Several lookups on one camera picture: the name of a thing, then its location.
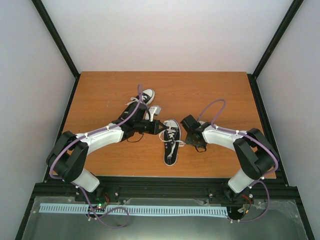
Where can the black frame post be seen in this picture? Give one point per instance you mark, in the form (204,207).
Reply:
(44,15)
(284,24)

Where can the white lace of sneaker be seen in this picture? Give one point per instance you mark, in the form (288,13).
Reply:
(171,137)
(145,98)

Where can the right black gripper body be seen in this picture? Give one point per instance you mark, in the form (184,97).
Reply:
(190,140)

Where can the green lit circuit board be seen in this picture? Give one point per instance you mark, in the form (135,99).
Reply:
(102,202)

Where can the left black frame post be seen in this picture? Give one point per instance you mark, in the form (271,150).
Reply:
(44,15)

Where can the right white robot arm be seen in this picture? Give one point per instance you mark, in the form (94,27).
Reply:
(255,154)

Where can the light blue slotted cable duct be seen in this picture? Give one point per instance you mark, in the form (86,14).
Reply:
(136,210)

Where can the black aluminium frame rail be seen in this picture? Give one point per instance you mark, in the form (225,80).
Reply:
(115,189)

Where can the right black frame post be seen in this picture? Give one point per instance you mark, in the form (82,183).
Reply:
(284,24)

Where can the black canvas sneaker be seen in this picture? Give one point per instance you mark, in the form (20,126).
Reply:
(173,161)
(139,113)

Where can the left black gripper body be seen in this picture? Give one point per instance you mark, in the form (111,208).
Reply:
(139,126)

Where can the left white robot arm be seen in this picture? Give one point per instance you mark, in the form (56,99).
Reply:
(68,156)

